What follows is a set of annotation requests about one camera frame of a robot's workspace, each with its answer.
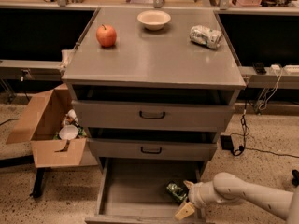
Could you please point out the grey top drawer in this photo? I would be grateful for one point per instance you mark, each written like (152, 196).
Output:
(151, 116)

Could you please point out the black power adapter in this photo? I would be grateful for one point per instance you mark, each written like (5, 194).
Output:
(227, 143)

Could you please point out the red apple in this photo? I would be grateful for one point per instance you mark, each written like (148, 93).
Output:
(106, 35)

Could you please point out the grey drawer cabinet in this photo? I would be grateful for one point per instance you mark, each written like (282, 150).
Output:
(163, 67)

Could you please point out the grey open bottom drawer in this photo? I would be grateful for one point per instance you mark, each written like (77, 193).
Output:
(133, 191)

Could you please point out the cardboard box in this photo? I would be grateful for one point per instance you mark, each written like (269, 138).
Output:
(39, 123)

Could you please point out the green can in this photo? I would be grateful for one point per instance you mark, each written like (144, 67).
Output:
(178, 193)

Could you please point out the grey middle drawer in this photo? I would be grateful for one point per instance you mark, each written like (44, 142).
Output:
(135, 149)

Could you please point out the white bowl in box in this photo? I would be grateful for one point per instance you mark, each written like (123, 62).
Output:
(68, 132)

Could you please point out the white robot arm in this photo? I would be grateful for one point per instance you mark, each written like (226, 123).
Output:
(228, 188)

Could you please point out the black remote on shelf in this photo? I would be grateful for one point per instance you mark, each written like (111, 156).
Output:
(259, 68)

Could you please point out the black table leg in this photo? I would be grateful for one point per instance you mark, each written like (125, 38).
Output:
(37, 188)

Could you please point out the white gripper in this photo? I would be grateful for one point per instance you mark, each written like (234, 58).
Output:
(195, 194)

